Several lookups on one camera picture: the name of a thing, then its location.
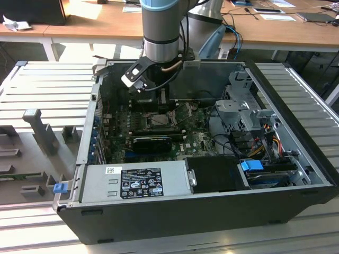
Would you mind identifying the RAM slot black latches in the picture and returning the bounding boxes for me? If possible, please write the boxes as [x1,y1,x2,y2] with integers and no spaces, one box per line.
[133,127,183,131]
[133,132,186,136]

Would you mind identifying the dark tablet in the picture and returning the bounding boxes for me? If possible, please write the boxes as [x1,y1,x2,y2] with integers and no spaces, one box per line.
[296,12,336,24]

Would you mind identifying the blue cable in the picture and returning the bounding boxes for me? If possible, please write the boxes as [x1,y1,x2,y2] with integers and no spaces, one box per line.
[225,24,243,53]

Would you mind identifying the grey power supply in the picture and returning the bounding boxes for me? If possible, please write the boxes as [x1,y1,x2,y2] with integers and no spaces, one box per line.
[79,160,198,204]

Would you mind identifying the black drive connectors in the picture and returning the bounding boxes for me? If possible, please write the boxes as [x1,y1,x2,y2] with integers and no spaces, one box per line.
[229,130,256,157]

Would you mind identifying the metal socket cover frame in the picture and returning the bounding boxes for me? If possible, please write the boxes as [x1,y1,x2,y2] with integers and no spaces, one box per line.
[171,101,196,125]

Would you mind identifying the wooden desk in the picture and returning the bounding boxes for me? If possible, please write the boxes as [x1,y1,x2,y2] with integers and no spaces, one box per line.
[42,0,339,61]
[0,13,69,63]

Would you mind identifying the metal drive cage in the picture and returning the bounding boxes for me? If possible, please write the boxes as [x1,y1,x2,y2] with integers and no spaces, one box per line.
[214,70,281,138]

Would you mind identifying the blue disk carrier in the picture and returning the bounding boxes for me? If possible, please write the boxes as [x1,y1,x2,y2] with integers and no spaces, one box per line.
[240,159,297,189]

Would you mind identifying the grey parts rack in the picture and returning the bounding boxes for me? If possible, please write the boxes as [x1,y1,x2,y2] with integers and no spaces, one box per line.
[0,108,85,204]

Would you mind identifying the black open PC case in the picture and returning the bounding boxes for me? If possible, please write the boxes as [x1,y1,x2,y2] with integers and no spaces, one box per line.
[52,58,339,246]

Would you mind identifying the crumpled white paper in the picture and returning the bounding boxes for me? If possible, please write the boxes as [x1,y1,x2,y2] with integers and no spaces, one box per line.
[2,14,32,32]

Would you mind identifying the CPU socket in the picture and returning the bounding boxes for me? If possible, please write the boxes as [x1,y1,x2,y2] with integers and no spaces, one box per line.
[140,111,177,130]

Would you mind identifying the black plastic shroud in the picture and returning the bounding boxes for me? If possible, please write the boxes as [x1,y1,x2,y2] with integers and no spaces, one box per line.
[184,156,251,194]

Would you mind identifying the green motherboard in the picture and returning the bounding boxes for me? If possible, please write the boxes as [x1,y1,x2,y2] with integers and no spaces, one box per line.
[102,102,228,164]

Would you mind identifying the white phone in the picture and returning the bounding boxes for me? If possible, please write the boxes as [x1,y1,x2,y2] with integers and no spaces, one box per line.
[253,7,286,14]

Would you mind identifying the black box on desk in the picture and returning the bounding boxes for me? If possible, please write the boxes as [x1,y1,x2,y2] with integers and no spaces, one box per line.
[0,0,67,26]

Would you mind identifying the black graphics card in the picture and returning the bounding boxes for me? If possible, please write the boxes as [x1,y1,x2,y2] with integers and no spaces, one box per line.
[132,135,172,153]

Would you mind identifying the pale blue teach pendant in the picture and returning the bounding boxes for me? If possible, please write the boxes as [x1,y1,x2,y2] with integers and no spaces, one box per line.
[198,24,227,59]

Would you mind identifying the coloured wire bundle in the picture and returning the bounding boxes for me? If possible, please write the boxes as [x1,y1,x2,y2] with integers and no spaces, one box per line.
[248,124,284,159]

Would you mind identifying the silver CPU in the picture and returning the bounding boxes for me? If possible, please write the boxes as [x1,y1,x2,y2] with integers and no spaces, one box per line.
[150,114,171,126]

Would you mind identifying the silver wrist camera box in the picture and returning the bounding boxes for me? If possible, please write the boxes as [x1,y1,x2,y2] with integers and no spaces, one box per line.
[121,61,154,94]

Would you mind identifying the green RAM stick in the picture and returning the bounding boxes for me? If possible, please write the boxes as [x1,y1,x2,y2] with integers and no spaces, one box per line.
[0,172,43,178]

